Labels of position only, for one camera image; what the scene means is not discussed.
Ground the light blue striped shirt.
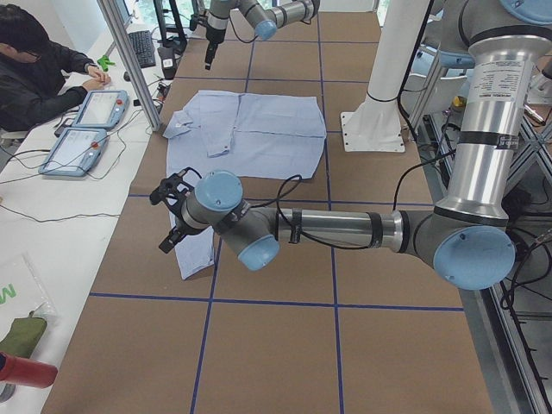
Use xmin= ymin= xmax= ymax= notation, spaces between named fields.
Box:
xmin=164 ymin=91 xmax=326 ymax=279

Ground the blue teach pendant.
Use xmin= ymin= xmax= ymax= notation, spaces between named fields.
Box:
xmin=72 ymin=90 xmax=129 ymax=130
xmin=38 ymin=128 xmax=108 ymax=177

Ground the upper blue teach pendant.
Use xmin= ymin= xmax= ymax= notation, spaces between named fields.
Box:
xmin=72 ymin=90 xmax=129 ymax=130

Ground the person in black jacket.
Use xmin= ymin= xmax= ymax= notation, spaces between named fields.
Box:
xmin=1 ymin=3 xmax=110 ymax=132

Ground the black cable on desk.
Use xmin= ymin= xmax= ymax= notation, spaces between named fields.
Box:
xmin=0 ymin=124 xmax=130 ymax=224

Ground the black box white label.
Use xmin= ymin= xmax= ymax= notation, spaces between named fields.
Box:
xmin=157 ymin=47 xmax=178 ymax=80

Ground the black keyboard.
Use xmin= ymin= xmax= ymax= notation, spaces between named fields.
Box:
xmin=128 ymin=30 xmax=156 ymax=68

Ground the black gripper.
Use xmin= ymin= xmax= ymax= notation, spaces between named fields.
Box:
xmin=204 ymin=26 xmax=225 ymax=71
xmin=159 ymin=206 xmax=203 ymax=254

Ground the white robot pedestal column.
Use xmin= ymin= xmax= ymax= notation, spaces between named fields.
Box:
xmin=341 ymin=0 xmax=431 ymax=153

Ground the lower blue teach pendant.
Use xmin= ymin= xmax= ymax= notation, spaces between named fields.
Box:
xmin=38 ymin=128 xmax=108 ymax=177

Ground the green plastic toy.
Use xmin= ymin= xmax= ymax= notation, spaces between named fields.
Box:
xmin=97 ymin=55 xmax=116 ymax=72

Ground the aluminium frame post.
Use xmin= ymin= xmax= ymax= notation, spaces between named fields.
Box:
xmin=97 ymin=0 xmax=161 ymax=132

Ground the clear plastic bag green print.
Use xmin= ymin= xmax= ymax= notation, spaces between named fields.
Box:
xmin=1 ymin=254 xmax=58 ymax=334

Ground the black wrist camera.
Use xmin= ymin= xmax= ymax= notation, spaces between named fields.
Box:
xmin=189 ymin=13 xmax=207 ymax=31
xmin=149 ymin=166 xmax=201 ymax=211

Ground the green folded cloth pouch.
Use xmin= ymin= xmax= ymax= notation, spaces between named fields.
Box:
xmin=1 ymin=317 xmax=47 ymax=358

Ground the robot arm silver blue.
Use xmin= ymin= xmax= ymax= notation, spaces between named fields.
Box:
xmin=204 ymin=0 xmax=320 ymax=70
xmin=150 ymin=1 xmax=551 ymax=290

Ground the red cylinder bottle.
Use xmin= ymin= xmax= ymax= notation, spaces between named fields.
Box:
xmin=1 ymin=352 xmax=58 ymax=389

